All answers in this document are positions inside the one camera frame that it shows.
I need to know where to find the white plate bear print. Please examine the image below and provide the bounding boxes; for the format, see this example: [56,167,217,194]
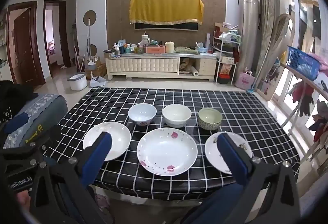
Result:
[205,132,254,175]

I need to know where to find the plain white plate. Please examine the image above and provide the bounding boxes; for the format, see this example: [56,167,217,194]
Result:
[83,122,131,161]

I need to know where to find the green patterned bowl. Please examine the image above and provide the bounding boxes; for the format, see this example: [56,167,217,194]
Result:
[197,107,223,131]

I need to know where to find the white bowl red pattern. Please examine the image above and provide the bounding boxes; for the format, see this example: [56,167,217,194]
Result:
[128,103,157,126]

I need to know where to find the white plate pink flowers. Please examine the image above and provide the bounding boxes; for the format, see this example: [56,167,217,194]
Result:
[136,127,198,177]

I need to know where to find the cream white bowl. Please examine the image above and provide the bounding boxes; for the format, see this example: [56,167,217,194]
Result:
[162,104,192,128]

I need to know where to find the black white checked tablecloth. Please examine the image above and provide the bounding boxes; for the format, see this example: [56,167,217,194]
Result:
[46,88,300,201]

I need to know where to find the white mop bucket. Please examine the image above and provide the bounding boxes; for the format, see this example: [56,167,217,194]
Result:
[67,73,87,91]

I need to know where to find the white dustpan set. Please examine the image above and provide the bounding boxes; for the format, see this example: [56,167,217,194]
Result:
[90,76,106,88]

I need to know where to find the pink gift bag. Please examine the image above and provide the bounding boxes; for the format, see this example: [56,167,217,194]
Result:
[235,70,255,90]

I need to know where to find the standing mop pole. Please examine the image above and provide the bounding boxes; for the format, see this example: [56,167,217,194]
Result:
[87,18,97,71]

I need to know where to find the white paper roll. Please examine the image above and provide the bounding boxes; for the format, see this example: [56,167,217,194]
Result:
[190,66,199,77]

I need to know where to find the cream TV cabinet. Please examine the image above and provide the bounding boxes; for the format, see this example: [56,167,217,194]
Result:
[105,53,217,81]

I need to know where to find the blue plastic basket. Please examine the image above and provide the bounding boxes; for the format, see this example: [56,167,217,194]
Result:
[287,46,321,81]

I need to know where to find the white metal shelf rack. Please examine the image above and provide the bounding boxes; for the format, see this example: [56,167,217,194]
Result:
[212,22,241,84]

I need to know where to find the pink storage box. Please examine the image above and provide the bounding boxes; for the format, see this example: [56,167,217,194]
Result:
[146,45,166,54]

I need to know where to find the brown wooden door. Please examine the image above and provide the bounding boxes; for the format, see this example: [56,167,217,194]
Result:
[6,1,45,88]

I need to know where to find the cream plastic jug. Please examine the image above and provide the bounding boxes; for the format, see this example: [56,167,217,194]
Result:
[165,41,175,54]

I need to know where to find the silver standing air conditioner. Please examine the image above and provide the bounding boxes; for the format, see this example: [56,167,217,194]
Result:
[237,0,260,75]

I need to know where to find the yellow cloth covered television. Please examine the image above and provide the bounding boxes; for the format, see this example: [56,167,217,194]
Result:
[129,0,204,31]

